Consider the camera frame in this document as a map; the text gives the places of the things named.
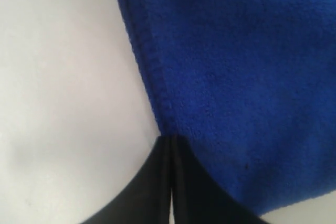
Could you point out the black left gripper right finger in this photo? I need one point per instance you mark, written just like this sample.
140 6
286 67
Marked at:
197 198

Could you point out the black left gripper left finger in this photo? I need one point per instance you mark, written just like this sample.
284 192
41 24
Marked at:
147 197

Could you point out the blue towel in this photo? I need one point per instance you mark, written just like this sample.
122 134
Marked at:
250 84

